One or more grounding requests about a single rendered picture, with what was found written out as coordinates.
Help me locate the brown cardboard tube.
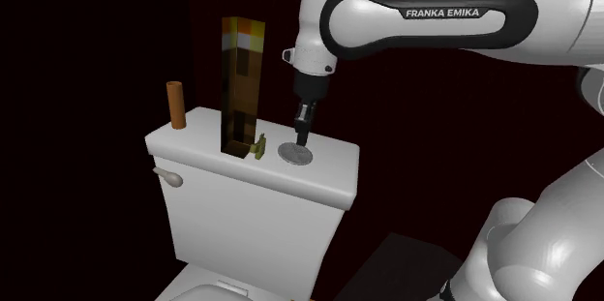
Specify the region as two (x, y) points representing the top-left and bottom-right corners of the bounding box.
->
(166, 80), (187, 131)

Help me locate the dark robot stand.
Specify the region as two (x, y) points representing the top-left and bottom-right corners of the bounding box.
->
(332, 232), (465, 301)

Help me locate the small yellow-green figure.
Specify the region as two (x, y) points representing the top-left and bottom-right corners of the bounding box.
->
(250, 133), (268, 161)

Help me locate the white toilet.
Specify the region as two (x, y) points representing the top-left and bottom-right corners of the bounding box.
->
(143, 105), (361, 301)

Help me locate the grey round disc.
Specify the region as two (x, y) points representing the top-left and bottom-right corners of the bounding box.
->
(277, 141), (315, 166)

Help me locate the tall brown pixelated block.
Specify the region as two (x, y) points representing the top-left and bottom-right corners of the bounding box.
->
(220, 16), (266, 159)

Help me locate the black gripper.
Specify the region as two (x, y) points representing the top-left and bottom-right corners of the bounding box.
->
(292, 69), (330, 147)

